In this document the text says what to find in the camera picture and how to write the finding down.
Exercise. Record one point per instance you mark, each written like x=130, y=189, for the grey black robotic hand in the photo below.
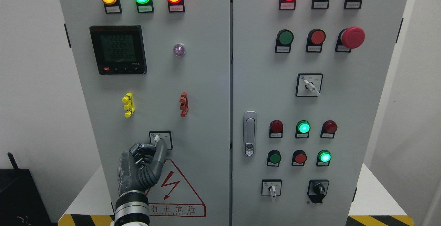
x=141, y=166

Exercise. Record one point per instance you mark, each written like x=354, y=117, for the white rotary selector switch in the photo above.
x=309, y=84
x=271, y=188
x=165, y=135

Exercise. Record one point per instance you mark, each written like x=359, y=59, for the silver black robot forearm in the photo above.
x=132, y=209

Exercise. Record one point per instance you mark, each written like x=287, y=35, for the yellow indicator light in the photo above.
x=112, y=6

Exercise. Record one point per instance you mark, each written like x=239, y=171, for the red electric hazard warning sticker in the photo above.
x=174, y=196

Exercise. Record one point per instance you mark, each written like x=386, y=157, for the yellow terminal connector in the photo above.
x=128, y=104

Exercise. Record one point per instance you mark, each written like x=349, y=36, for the red terminal connector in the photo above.
x=184, y=104

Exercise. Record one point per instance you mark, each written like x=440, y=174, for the grey left cabinet door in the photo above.
x=201, y=140

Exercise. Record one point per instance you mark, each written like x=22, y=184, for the grey cabinet door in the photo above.
x=265, y=82
x=201, y=140

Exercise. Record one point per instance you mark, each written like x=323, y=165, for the black digital power meter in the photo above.
x=119, y=49

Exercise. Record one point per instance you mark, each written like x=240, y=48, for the black box with antenna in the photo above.
x=20, y=201

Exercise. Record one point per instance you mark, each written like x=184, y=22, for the small clear purple lamp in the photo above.
x=179, y=50

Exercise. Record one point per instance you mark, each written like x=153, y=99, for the small green push button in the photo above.
x=274, y=158

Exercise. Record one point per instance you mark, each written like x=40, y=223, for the dark red indicator light left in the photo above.
x=276, y=129

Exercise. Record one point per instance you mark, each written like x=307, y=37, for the dark red indicator light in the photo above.
x=276, y=129
x=329, y=128

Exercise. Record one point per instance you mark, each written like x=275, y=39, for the small red push button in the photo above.
x=299, y=158

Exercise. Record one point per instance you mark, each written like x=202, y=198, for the lit green indicator light middle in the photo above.
x=302, y=129

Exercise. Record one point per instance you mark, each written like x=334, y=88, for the lit green push button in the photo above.
x=323, y=158

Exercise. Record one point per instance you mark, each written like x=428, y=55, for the dark red indicator light right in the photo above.
x=329, y=128

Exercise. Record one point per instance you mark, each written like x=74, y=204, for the green push button second row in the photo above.
x=284, y=41

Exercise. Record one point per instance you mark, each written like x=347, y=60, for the grey right cabinet door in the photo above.
x=265, y=82

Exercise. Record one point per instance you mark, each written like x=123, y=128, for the red push button second row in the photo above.
x=315, y=40

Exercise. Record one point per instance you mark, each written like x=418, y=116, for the white platform with hazard stripes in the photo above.
x=372, y=206

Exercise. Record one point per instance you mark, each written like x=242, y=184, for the red emergency stop mushroom button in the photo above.
x=349, y=39

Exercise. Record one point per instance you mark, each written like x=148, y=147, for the silver cabinet door handle lock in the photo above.
x=249, y=133

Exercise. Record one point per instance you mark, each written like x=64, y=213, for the black rotary knob switch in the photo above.
x=317, y=190

